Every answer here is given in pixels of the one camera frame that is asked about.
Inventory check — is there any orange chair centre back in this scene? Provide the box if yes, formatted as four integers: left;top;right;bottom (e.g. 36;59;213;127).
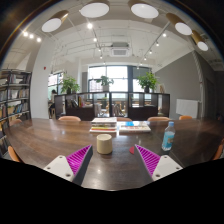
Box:
116;117;132;122

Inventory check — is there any middle potted plant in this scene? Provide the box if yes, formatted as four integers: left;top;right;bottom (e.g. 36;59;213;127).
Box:
96;75;114;92

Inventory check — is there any orange chair far left back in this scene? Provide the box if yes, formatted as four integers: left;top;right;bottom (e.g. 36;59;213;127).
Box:
58;116;81;122

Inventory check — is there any potted plant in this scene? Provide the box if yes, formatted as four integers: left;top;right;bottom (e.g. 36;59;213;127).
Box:
137;72;158;93
60;75;80;94
96;75;114;92

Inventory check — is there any left potted plant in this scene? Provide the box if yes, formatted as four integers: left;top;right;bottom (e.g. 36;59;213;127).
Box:
60;75;80;94

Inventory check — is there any orange chair left side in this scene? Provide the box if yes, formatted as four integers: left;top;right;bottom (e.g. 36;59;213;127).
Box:
9;119;22;126

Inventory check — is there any orange chair far right back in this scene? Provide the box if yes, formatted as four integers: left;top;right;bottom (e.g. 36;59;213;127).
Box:
179;115;192;120

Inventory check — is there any clear plastic water bottle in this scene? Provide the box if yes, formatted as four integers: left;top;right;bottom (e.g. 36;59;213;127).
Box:
162;121;175;151

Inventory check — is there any round pendant lamp centre left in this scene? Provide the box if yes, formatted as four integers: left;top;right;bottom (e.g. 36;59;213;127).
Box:
80;0;110;18

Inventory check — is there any ceiling air conditioner unit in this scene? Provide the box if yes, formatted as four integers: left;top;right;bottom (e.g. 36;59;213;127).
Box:
111;42;129;57

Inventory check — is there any right potted plant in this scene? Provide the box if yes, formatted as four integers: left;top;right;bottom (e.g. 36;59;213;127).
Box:
137;72;158;93

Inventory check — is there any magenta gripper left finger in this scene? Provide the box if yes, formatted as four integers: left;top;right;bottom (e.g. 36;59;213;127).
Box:
44;145;93;186

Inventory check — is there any orange chair right near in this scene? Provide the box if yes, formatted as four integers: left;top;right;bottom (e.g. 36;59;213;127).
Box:
213;138;224;160

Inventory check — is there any round pendant lamp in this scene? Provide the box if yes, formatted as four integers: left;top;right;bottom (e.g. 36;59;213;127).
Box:
42;10;69;33
80;0;110;18
128;0;159;19
191;30;208;51
166;13;192;36

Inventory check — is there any round pendant lamp centre right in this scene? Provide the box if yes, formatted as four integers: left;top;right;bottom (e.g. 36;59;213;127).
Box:
128;0;159;19

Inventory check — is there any round pendant lamp far right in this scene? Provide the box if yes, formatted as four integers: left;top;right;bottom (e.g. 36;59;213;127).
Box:
191;30;208;51

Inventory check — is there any orange chair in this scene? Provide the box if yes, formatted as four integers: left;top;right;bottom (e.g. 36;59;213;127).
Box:
58;116;81;122
8;146;22;162
179;115;192;120
9;119;22;126
116;117;132;122
147;117;170;122
213;138;224;160

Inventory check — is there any flat book on table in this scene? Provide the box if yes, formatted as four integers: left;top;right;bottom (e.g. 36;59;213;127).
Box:
119;121;151;133

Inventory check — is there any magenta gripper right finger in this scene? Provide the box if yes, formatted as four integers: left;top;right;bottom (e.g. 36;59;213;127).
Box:
134;145;182;182

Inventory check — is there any tall bookshelf at left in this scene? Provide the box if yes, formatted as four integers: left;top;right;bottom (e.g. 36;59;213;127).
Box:
0;69;32;158

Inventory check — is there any cream ceramic cup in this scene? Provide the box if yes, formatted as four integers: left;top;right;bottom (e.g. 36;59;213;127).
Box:
97;134;112;154

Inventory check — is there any round pendant lamp far left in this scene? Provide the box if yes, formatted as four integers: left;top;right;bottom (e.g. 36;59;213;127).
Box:
42;10;69;33

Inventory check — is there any white board at wall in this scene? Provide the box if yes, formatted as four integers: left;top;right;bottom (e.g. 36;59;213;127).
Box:
176;99;198;118

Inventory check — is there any small red object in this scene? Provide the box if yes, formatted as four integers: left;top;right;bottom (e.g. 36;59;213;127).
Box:
129;146;134;154

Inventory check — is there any dark low shelf divider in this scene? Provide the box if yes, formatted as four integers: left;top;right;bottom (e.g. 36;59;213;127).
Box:
55;91;170;121

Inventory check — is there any stack of books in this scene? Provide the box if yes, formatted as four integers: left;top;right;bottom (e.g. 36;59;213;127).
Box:
90;117;117;132

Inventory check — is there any orange chair left near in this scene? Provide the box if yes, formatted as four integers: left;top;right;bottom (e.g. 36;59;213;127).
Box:
8;146;22;162

